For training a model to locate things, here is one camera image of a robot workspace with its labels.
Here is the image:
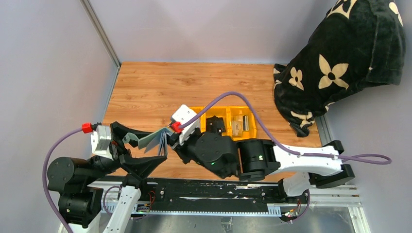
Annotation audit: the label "mint green leather card holder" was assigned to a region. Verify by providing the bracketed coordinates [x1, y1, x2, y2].
[122, 128, 173, 157]

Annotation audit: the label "striped beige cards in bin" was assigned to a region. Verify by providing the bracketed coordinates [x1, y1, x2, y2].
[232, 115, 249, 137]

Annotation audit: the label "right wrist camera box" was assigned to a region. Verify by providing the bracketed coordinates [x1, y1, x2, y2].
[171, 104, 201, 146]

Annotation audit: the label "yellow left plastic bin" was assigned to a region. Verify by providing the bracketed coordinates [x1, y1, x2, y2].
[189, 106, 204, 114]

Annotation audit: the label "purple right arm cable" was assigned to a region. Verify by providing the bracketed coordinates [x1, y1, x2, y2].
[178, 91, 393, 222]

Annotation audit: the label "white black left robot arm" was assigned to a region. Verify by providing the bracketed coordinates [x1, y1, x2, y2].
[42, 122, 171, 233]

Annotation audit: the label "yellow middle plastic bin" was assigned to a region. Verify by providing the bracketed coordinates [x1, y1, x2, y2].
[201, 106, 229, 136]

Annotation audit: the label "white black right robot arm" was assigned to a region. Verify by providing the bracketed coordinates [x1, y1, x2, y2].
[167, 129, 355, 203]

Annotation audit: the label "aluminium frame post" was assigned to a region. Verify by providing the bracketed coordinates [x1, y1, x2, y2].
[80, 0, 121, 70]

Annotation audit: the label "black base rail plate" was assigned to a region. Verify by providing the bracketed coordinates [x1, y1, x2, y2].
[132, 178, 310, 219]

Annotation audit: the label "black floral blanket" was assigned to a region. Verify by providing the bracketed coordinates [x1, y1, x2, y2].
[274, 0, 406, 137]

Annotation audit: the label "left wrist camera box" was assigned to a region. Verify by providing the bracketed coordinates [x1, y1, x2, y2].
[90, 125, 113, 160]

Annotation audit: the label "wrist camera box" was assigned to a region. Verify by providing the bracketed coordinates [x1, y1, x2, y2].
[90, 125, 113, 160]
[171, 104, 201, 146]

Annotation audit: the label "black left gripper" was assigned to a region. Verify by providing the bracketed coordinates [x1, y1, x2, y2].
[84, 119, 167, 183]

